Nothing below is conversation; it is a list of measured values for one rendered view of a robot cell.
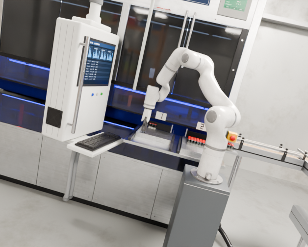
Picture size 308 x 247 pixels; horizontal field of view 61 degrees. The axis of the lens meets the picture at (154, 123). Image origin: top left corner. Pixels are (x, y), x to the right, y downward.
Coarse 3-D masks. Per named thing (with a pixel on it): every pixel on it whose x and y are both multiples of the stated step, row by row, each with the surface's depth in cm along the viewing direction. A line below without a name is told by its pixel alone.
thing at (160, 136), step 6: (138, 132) 188; (150, 132) 207; (156, 132) 211; (162, 132) 215; (168, 132) 220; (144, 138) 189; (150, 138) 188; (156, 138) 187; (162, 138) 187; (168, 138) 202; (168, 144) 187
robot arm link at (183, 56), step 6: (180, 48) 164; (186, 48) 161; (174, 54) 165; (180, 54) 158; (186, 54) 148; (192, 54) 148; (198, 54) 151; (168, 60) 169; (174, 60) 166; (180, 60) 152; (186, 60) 148; (192, 60) 148; (198, 60) 150; (168, 66) 169; (174, 66) 168; (186, 66) 151; (192, 66) 151
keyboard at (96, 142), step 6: (108, 132) 199; (90, 138) 178; (96, 138) 181; (102, 138) 183; (108, 138) 186; (114, 138) 190; (120, 138) 197; (78, 144) 166; (84, 144) 165; (90, 144) 167; (96, 144) 169; (102, 144) 174; (108, 144) 180; (90, 150) 162
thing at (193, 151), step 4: (184, 140) 208; (184, 144) 197; (180, 148) 177; (184, 148) 186; (188, 148) 188; (192, 148) 191; (196, 148) 193; (200, 148) 195; (180, 152) 175; (184, 152) 175; (188, 152) 174; (192, 152) 174; (196, 152) 173; (200, 152) 186; (196, 156) 174; (200, 156) 174
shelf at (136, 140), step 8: (136, 128) 210; (128, 136) 185; (136, 136) 189; (176, 136) 214; (136, 144) 176; (144, 144) 176; (152, 144) 180; (160, 144) 184; (176, 144) 193; (168, 152) 173; (176, 152) 174; (192, 160) 172; (224, 168) 170
